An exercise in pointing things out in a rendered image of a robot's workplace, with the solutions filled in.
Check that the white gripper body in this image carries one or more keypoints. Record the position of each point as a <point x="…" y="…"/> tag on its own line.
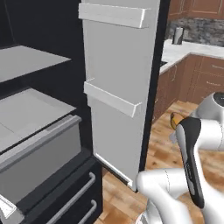
<point x="174" y="137"/>

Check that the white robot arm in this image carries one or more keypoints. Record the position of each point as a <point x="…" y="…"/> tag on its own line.
<point x="166" y="186"/>

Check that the black fridge door white liner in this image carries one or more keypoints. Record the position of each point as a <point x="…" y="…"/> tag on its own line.
<point x="116" y="58"/>

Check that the grey fridge shelf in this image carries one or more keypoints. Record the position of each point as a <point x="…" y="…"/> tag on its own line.
<point x="26" y="61"/>
<point x="32" y="108"/>

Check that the black fridge body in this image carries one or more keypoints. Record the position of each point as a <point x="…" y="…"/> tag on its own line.
<point x="43" y="23"/>

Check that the brown base cupboard run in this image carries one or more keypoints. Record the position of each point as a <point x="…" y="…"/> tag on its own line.
<point x="166" y="87"/>
<point x="207" y="78"/>

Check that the black sink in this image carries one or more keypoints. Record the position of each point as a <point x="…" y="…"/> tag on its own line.
<point x="163" y="63"/>

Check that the white door shelf bin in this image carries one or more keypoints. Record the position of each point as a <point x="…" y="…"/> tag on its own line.
<point x="110" y="97"/>
<point x="110" y="14"/>

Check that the black freezer drawer front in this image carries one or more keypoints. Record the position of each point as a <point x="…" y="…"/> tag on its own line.
<point x="62" y="189"/>

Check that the grey crisper drawer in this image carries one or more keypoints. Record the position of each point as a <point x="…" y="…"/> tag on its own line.
<point x="38" y="163"/>

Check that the white grey angular object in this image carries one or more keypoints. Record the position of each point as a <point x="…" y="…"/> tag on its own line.
<point x="7" y="210"/>

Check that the brown wall cupboard run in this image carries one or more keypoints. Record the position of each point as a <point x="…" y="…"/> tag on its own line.
<point x="198" y="8"/>

